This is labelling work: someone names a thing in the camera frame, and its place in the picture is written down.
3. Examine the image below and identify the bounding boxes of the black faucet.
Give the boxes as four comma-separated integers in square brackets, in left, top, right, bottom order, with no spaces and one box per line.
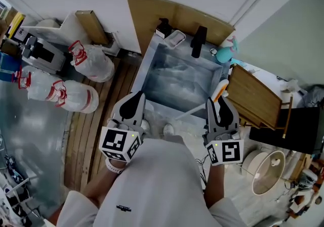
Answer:
[191,25,208,59]

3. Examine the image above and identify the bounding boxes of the person's right forearm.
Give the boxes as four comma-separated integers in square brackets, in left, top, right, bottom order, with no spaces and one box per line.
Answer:
[204,164,226,209]

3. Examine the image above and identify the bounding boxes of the black floor cables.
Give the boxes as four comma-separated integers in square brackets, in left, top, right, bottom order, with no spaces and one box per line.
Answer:
[194,157,211,189]

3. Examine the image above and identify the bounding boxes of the white floor fan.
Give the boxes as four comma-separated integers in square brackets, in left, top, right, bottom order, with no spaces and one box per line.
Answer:
[241,149,287,195]

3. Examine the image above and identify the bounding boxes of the white board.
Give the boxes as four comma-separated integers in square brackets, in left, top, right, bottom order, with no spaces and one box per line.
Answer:
[21,12,82,44]

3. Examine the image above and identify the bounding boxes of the wooden pallet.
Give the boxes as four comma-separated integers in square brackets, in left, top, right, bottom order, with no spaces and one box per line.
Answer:
[63,55,142,192]

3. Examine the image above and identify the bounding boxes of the yellow box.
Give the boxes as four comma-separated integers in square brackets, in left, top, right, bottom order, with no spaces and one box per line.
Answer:
[9,12,26,39]

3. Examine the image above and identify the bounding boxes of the black cabinet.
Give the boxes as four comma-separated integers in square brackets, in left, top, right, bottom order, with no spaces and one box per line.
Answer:
[249,106,324,155]

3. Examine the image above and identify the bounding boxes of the white plastic bags red handles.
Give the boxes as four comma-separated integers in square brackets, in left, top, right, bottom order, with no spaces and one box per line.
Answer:
[68,40,115,83]

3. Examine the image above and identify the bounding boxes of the black soap dispenser bottle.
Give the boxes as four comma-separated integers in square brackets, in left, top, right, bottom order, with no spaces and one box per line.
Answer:
[154,18,173,39]

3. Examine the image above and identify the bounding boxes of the wooden chair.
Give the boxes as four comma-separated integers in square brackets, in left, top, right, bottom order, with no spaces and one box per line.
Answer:
[226,64,294,139]

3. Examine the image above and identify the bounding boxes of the grey bag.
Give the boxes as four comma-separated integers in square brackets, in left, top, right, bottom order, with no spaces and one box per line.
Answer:
[302,84,324,108]

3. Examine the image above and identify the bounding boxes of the person's left forearm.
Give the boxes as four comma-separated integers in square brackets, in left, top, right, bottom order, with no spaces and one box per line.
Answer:
[82,167,123,209]

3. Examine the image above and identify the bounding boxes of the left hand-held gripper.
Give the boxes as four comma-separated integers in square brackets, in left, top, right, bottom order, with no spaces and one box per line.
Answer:
[98,91,147,163]

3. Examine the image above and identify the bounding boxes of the white orange squeegee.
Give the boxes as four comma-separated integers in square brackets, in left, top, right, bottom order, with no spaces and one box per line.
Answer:
[174,79,230,121]

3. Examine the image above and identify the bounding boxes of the teal spray bottle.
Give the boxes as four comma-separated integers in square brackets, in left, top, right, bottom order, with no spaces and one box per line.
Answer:
[215,36,240,64]

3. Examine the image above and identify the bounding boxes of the narrow cardboard box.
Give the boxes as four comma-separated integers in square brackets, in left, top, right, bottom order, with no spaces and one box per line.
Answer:
[75,10,110,45]

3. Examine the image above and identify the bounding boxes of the white wristband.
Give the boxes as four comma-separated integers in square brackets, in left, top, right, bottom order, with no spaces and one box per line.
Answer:
[105,159,125,174]

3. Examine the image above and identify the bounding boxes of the metal sink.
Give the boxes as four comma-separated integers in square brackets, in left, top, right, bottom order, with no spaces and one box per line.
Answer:
[130,32,232,120]

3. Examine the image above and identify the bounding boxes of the person's white shirt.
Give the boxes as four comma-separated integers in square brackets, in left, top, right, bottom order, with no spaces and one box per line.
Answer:
[48,134,248,227]

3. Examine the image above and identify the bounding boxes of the clear soap dish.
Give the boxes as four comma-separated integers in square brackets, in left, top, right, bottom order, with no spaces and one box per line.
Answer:
[163,30,187,49]

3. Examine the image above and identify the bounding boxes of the blue wrapped stack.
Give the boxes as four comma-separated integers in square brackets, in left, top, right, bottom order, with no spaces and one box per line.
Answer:
[0,53,22,81]

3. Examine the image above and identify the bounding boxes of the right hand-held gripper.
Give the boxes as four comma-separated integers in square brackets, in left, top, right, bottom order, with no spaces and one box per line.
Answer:
[202,95,245,167]

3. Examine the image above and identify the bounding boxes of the silver black machine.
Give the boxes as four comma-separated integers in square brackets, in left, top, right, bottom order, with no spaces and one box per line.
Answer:
[21,36,68,74]

